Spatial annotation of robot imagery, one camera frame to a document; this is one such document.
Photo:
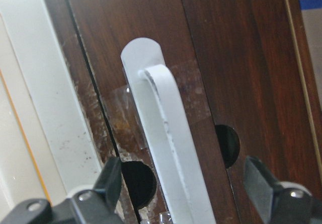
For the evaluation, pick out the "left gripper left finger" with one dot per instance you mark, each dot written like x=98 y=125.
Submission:
x=96 y=205

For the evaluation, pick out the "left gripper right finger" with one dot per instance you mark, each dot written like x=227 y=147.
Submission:
x=278 y=201

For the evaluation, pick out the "white drawer handle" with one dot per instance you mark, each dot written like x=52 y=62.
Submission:
x=167 y=132

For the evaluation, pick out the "white cabinet body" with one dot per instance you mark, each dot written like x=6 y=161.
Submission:
x=66 y=158

